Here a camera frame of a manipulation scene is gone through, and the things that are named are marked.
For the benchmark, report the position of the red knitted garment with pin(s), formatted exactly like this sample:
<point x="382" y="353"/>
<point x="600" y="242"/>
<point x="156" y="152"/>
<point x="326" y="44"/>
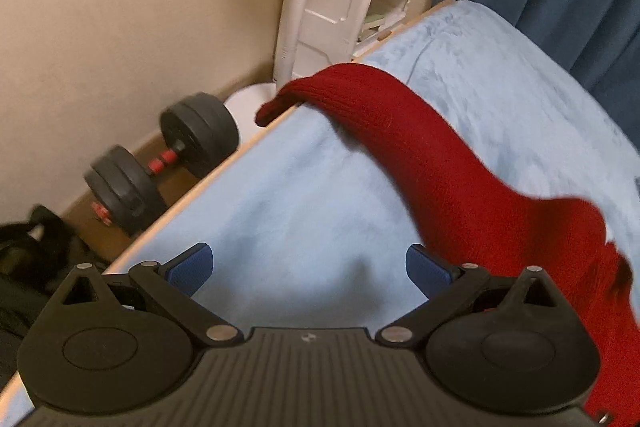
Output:
<point x="480" y="187"/>

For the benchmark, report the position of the white round fan base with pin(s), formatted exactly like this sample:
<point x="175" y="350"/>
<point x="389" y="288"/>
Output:
<point x="247" y="104"/>

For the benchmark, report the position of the black bag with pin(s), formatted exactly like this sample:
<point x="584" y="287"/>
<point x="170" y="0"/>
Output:
<point x="35" y="267"/>

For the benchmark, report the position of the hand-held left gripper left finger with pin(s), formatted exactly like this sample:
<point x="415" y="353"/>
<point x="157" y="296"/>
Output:
<point x="192" y="268"/>

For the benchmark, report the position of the light blue fleece blanket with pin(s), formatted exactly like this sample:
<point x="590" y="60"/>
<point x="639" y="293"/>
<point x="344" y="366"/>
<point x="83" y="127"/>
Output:
<point x="310" y="207"/>

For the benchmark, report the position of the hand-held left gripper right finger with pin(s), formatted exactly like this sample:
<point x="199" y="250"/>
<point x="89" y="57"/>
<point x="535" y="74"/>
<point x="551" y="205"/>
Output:
<point x="425" y="268"/>

